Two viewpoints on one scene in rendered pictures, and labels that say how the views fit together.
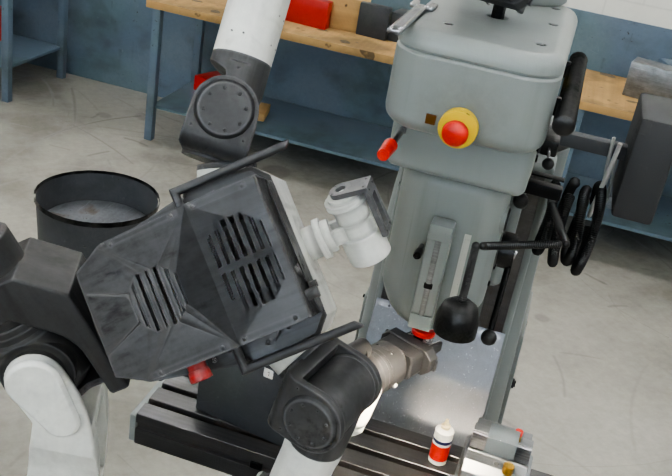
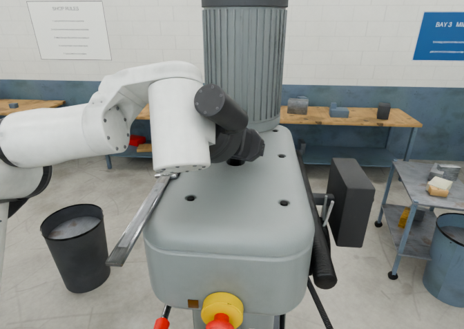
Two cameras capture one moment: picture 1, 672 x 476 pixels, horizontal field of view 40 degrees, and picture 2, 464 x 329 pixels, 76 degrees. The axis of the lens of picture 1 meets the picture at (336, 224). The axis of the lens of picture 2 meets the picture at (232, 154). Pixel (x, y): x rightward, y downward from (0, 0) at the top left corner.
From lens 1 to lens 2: 1.05 m
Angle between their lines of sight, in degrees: 7
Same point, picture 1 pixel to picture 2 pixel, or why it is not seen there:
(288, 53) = not seen: hidden behind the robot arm
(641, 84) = (293, 108)
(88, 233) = (68, 242)
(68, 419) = not seen: outside the picture
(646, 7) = (288, 78)
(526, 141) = (293, 305)
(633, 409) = not seen: hidden behind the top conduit
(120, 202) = (88, 215)
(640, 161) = (350, 213)
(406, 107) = (166, 295)
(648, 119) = (351, 188)
